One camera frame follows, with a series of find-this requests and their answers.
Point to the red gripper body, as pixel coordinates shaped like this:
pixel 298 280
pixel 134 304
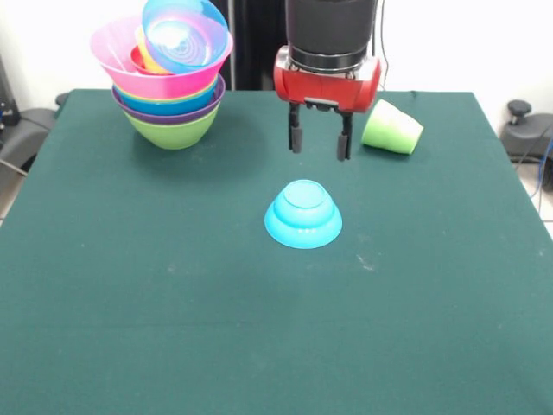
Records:
pixel 324 88

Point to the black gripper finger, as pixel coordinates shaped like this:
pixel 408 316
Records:
pixel 295 129
pixel 345 138

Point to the green plastic cup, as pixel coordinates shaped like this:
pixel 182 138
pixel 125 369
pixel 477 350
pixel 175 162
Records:
pixel 380 125
pixel 410 136

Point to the small light blue bowl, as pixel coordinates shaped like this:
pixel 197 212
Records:
pixel 302 216

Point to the purple plastic bowl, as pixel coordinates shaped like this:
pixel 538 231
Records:
pixel 173 120

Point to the large blue plastic bowl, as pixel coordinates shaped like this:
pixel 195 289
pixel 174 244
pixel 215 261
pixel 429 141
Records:
pixel 168 108

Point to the translucent blue plastic bowl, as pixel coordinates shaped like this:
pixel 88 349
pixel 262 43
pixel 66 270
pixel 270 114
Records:
pixel 186 39

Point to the large pink plastic bowl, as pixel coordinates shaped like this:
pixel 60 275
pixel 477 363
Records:
pixel 160 84

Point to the yellow plastic cup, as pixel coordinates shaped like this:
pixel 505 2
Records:
pixel 144 54

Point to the red plastic bowl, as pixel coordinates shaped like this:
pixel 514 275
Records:
pixel 137 60

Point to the black equipment base with knob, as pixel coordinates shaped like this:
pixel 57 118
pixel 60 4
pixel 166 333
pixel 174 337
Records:
pixel 527 134

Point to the dark green tablecloth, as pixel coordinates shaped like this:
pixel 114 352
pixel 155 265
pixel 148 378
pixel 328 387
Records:
pixel 276 328

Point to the black round knob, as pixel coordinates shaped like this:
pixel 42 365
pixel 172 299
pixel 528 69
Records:
pixel 61 99

